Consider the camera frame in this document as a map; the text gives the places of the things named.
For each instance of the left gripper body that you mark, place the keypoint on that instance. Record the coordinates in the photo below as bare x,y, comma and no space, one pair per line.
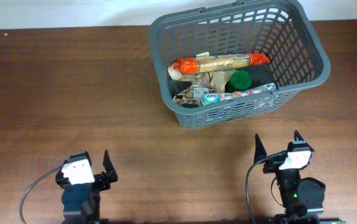
101,182

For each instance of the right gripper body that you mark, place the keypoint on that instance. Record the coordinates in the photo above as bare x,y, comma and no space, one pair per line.
273,165

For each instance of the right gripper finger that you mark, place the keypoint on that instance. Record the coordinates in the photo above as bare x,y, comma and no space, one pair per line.
260,152
297,136

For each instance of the Kleenex tissue multipack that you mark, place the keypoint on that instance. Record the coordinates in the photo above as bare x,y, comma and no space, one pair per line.
211,98

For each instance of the green lid jar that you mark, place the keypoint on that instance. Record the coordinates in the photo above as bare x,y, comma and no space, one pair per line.
240,81

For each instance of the beige paper bag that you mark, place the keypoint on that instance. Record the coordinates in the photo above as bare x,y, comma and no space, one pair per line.
219,79

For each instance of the brown mushroom snack bag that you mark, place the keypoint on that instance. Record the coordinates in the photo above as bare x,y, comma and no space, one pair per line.
201,83

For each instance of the orange spaghetti pasta package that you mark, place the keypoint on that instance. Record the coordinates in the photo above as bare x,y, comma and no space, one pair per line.
194,65

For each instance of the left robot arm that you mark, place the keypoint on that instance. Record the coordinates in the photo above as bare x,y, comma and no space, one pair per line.
81,196

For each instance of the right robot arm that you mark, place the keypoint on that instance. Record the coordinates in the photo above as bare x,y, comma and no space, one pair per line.
302,198

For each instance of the grey plastic shopping basket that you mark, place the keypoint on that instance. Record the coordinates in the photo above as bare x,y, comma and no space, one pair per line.
277,29

